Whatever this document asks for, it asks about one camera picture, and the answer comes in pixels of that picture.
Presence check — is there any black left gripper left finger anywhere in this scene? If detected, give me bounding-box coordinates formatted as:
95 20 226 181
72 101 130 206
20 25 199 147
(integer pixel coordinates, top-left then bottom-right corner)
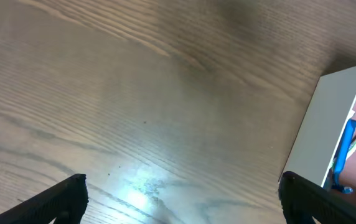
0 174 88 224

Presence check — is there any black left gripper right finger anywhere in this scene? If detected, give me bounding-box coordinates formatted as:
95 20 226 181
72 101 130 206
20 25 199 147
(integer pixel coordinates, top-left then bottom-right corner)
278 171 356 224

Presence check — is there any blue disposable razor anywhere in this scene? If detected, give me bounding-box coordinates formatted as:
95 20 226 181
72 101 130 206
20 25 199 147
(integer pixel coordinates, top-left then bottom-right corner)
323 119 356 194

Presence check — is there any white box with pink interior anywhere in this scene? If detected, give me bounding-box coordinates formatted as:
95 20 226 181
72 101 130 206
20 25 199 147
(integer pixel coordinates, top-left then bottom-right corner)
284 66 356 205

